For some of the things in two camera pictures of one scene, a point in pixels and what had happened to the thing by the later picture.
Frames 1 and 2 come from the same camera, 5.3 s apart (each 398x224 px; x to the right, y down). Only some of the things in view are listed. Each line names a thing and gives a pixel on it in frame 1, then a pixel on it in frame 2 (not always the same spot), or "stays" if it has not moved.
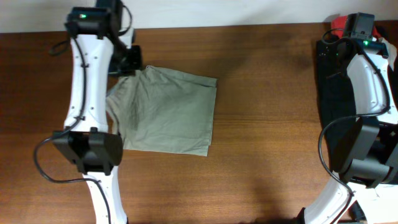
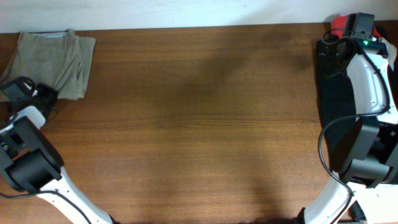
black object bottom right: (357, 213) stays
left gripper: (132, 62) -> (52, 95)
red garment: (339, 24) stays
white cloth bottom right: (379, 204) stays
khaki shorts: (160, 110) -> (59, 60)
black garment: (335, 100) stays
